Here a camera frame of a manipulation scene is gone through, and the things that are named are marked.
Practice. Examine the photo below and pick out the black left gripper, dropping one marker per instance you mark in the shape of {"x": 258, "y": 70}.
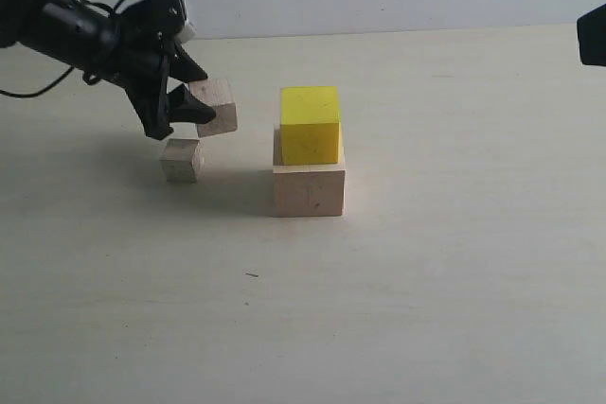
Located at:
{"x": 125, "y": 50}

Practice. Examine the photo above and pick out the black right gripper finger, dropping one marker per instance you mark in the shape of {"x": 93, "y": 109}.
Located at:
{"x": 591, "y": 31}

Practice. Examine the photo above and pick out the medium natural wooden cube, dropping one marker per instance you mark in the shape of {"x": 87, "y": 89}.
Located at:
{"x": 217, "y": 94}

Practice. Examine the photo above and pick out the yellow wooden cube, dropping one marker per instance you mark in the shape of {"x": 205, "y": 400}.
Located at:
{"x": 310, "y": 125}

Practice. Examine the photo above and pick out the large natural wooden cube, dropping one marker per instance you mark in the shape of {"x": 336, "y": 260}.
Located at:
{"x": 308, "y": 190}

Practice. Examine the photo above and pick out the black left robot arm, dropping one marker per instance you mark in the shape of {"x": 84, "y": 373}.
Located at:
{"x": 21, "y": 24}

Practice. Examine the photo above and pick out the small wooden cube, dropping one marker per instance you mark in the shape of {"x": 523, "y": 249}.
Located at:
{"x": 182, "y": 160}

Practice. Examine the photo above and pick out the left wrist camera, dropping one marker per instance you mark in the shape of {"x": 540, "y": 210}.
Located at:
{"x": 171, "y": 18}

